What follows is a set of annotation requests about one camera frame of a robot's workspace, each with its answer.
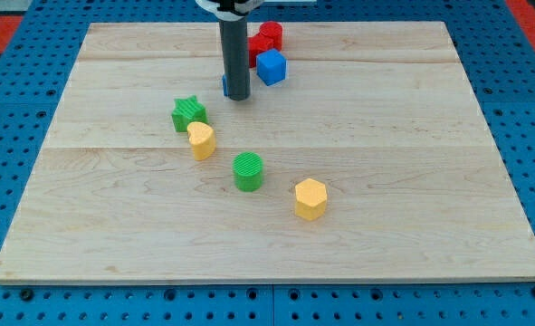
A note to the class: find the yellow hexagon block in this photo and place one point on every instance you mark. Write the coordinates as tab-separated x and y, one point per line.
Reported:
310	199

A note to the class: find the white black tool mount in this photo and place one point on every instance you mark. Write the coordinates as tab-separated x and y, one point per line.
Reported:
229	10

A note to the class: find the light wooden board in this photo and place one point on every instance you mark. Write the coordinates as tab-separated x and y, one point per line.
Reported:
382	113

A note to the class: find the blue cube block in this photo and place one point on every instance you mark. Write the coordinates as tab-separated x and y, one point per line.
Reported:
271	67

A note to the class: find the green cylinder block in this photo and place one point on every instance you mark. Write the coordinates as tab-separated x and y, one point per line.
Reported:
248	171

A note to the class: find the green star block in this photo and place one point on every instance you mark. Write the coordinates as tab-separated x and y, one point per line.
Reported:
187	110

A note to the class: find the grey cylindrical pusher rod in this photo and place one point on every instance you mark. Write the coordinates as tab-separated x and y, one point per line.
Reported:
234	42

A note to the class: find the red star block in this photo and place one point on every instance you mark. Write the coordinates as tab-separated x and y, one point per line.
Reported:
258	44

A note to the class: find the small blue hidden block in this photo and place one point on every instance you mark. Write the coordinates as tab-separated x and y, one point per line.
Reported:
224	85

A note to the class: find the red cylinder block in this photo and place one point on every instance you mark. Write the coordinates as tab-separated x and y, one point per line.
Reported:
274	31

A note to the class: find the yellow heart block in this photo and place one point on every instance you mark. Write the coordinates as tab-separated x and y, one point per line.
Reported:
202	140

